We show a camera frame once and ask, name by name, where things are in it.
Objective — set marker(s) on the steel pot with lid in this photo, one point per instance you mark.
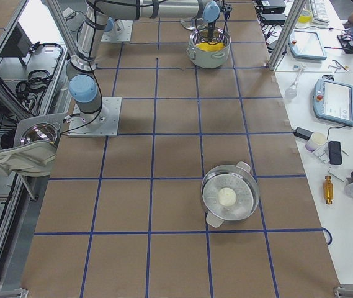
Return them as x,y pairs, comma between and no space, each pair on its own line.
229,194

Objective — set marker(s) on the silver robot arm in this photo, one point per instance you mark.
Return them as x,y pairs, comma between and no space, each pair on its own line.
108,18

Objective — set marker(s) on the white paper cup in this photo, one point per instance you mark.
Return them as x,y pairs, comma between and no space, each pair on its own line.
315,141

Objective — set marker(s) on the gold brass fitting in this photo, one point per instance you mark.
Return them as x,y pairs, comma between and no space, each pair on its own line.
328,190

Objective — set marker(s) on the blue teach pendant near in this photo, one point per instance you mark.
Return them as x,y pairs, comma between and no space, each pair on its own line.
333,101

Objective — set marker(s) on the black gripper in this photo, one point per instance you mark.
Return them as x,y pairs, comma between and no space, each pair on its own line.
211,27

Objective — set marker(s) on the black smartphone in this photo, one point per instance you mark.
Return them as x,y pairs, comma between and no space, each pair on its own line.
335,152

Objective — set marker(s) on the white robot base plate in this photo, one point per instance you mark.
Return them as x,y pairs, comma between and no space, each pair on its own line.
105,124

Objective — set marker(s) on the blue teach pendant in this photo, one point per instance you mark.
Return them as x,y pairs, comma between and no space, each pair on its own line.
333,101
306,45

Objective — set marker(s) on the black power adapter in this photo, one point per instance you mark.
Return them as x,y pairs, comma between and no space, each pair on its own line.
303,134

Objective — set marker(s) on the blue teach pendant far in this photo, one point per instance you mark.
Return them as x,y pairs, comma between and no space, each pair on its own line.
306,45

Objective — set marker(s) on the black handled scissors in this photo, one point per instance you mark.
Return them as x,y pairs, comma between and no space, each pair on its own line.
329,77

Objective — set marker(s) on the steel pot on chair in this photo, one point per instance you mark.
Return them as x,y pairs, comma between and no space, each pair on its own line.
42,131

